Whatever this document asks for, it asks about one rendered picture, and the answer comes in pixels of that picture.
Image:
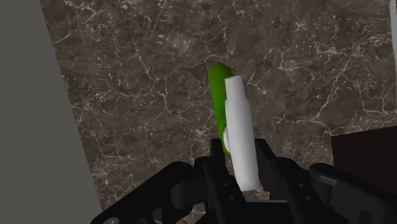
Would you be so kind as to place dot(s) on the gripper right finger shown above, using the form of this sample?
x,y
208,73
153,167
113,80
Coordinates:
x,y
325,192

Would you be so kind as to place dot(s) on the green and white stick tool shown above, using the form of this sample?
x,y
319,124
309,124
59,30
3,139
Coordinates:
x,y
240,130

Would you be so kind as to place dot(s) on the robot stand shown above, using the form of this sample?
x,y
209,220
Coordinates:
x,y
366,155

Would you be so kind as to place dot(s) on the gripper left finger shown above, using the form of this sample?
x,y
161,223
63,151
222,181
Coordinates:
x,y
186,189

